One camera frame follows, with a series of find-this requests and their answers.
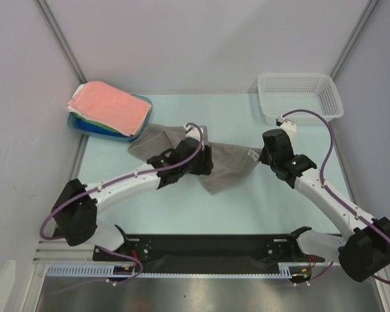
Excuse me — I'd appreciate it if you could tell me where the grey towel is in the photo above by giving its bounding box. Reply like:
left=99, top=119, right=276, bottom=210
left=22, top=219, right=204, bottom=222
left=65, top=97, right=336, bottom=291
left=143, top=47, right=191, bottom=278
left=128, top=123, right=261, bottom=194

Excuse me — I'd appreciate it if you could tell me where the teal plastic tray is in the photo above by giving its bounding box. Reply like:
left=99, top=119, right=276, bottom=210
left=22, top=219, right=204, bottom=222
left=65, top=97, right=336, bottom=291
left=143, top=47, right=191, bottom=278
left=67, top=94, right=153, bottom=143

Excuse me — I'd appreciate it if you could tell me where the blue towel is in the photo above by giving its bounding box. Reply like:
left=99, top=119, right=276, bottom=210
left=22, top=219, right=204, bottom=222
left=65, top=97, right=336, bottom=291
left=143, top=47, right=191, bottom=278
left=75, top=118, right=124, bottom=138

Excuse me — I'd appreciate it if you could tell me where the white slotted cable duct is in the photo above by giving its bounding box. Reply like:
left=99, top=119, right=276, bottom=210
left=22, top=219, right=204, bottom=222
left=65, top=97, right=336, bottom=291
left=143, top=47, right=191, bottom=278
left=46, top=263, right=311, bottom=280

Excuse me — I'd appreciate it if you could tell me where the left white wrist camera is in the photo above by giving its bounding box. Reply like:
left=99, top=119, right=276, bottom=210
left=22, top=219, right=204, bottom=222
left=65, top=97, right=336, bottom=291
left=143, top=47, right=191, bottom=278
left=184, top=123, right=203, bottom=141

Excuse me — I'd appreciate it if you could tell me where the white rounded object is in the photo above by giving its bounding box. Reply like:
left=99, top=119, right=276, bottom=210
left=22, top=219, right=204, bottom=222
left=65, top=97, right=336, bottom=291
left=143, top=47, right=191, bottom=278
left=0, top=260, right=16, bottom=312

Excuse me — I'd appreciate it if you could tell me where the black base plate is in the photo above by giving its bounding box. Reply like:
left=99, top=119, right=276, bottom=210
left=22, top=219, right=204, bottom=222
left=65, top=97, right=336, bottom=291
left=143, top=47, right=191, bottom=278
left=92, top=232, right=332, bottom=274

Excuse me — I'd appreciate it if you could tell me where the green towel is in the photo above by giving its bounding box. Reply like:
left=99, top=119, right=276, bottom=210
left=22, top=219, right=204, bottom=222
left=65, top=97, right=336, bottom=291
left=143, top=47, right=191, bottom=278
left=83, top=120, right=118, bottom=133

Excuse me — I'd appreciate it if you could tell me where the pink towel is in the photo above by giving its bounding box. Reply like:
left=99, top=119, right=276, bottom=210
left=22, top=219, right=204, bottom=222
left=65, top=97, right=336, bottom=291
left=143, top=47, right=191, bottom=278
left=81, top=81, right=150, bottom=136

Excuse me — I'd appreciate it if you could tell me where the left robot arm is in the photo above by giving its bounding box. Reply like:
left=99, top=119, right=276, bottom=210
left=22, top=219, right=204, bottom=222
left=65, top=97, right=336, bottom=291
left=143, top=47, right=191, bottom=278
left=51, top=137, right=213, bottom=260

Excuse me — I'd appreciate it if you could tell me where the white perforated plastic basket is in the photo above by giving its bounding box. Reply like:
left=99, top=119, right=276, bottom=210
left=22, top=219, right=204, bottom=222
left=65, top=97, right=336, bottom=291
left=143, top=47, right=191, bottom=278
left=257, top=73, right=344, bottom=125

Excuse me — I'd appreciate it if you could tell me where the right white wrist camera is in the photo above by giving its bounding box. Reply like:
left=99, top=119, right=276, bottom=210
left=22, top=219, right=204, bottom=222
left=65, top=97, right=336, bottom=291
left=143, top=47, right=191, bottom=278
left=276, top=116, right=297, bottom=140

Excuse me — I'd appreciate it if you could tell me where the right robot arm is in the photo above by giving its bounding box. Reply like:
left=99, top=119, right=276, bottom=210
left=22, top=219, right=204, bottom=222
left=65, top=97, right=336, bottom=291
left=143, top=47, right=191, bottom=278
left=259, top=129, right=390, bottom=282

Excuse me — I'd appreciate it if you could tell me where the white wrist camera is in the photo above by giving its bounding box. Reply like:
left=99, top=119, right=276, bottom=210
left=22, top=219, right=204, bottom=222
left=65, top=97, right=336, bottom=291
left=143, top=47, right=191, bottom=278
left=276, top=116, right=297, bottom=140
left=184, top=123, right=203, bottom=141

